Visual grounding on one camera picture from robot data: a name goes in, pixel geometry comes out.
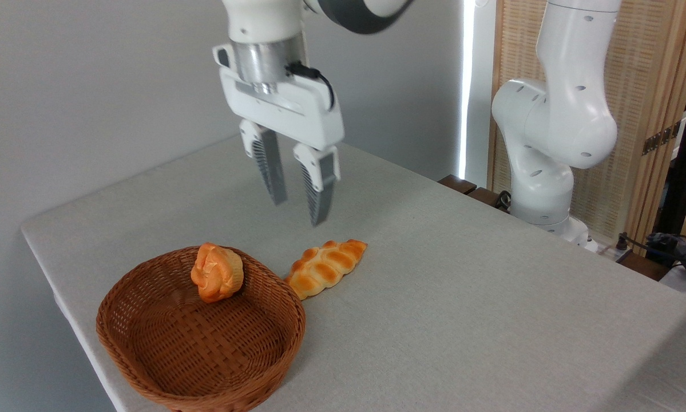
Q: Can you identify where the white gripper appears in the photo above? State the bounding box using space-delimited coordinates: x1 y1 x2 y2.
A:
213 45 345 227

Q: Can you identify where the braided golden bread loaf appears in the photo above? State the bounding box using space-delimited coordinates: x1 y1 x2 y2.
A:
284 239 368 300

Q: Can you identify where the orange muffin shaped bread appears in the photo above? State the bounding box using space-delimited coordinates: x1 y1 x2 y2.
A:
191 242 245 303

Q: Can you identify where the brown wicker basket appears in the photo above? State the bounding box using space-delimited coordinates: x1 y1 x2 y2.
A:
96 246 307 412

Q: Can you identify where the silver cylindrical wrist flange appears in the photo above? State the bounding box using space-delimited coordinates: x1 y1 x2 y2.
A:
230 37 309 95

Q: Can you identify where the grey tablecloth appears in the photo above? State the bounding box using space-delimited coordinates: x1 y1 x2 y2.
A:
21 133 686 412

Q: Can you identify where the brass screen hinge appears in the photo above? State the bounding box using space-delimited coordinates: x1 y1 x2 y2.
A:
642 120 682 156

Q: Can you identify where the black metal stand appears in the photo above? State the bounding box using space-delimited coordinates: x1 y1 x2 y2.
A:
655 29 686 235

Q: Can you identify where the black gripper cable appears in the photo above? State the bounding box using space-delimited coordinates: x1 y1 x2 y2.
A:
285 61 336 110

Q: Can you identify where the white door frame post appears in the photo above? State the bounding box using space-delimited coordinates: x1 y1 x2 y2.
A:
458 0 498 187

